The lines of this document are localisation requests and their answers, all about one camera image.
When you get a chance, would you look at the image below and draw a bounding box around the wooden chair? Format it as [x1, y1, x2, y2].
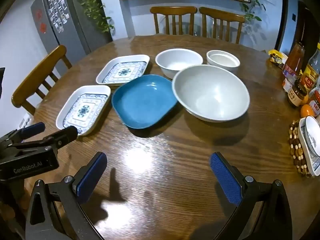
[149, 6, 198, 36]
[199, 7, 246, 44]
[12, 45, 73, 117]

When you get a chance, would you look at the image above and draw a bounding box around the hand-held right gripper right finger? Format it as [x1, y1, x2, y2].
[209, 151, 293, 240]

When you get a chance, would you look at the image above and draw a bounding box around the white wall socket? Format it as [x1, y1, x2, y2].
[19, 112, 34, 128]

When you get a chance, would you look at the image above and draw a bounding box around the wooden bead trivet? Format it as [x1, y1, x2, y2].
[288, 120, 315, 178]

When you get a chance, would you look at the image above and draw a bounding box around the hanging green shelf plant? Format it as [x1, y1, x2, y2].
[240, 0, 267, 45]

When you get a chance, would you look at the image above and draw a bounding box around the small painted white bowl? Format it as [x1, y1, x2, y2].
[305, 116, 320, 158]

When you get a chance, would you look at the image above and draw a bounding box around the medium white bowl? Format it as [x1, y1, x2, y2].
[155, 49, 203, 80]

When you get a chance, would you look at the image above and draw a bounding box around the orange fruit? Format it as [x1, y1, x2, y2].
[300, 104, 314, 118]

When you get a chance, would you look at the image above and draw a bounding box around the blue-rimmed white dish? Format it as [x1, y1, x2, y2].
[297, 117, 320, 177]

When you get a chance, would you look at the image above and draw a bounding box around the dark wooden door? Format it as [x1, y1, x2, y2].
[296, 1, 320, 55]

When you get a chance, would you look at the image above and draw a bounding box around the yellow snack packet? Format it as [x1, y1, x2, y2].
[268, 49, 288, 68]

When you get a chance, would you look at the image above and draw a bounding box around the group of fridge photo magnets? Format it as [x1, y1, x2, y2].
[46, 0, 70, 33]

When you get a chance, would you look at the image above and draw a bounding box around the trailing green vine plant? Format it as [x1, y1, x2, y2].
[70, 0, 115, 34]

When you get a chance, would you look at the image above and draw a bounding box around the small white straight-sided bowl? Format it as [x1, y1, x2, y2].
[206, 50, 241, 75]

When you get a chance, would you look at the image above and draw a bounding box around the large white bowl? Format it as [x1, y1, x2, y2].
[171, 64, 250, 123]

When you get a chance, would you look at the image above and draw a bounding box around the brown sauce jar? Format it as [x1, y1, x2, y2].
[287, 79, 308, 107]

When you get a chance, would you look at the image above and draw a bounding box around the yellow-label oil bottle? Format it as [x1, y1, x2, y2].
[299, 42, 320, 93]

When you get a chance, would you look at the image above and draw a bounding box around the red sauce bottle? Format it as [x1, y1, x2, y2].
[282, 41, 306, 90]

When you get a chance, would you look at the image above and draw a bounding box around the red-lid jar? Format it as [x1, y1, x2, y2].
[309, 90, 320, 118]

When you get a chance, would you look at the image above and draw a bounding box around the blue square plate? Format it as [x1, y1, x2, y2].
[111, 74, 178, 130]

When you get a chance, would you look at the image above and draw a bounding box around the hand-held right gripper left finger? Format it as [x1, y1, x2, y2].
[25, 151, 108, 240]

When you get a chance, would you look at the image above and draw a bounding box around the patterned white rectangular plate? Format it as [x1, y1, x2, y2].
[55, 85, 112, 137]
[96, 54, 150, 87]

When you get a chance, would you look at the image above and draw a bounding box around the grey refrigerator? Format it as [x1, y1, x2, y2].
[30, 0, 114, 68]

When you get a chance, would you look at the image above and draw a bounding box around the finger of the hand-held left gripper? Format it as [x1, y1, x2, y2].
[10, 126, 78, 155]
[0, 122, 46, 146]

